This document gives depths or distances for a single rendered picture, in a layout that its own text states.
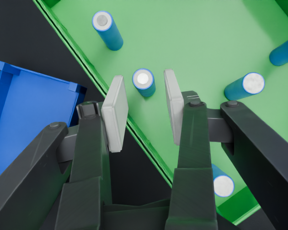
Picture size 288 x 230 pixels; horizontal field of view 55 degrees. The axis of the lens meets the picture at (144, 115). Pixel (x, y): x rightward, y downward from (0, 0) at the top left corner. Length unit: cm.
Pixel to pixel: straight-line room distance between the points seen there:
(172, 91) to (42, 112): 61
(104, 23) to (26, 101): 55
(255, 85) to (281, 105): 8
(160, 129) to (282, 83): 13
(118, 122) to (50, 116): 59
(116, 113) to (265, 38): 20
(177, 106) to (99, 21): 12
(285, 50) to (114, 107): 18
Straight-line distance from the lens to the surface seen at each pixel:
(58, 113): 74
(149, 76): 23
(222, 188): 24
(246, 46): 31
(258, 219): 77
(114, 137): 16
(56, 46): 77
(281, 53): 29
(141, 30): 31
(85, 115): 16
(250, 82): 24
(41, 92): 76
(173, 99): 16
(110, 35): 26
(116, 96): 18
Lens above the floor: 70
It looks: 86 degrees down
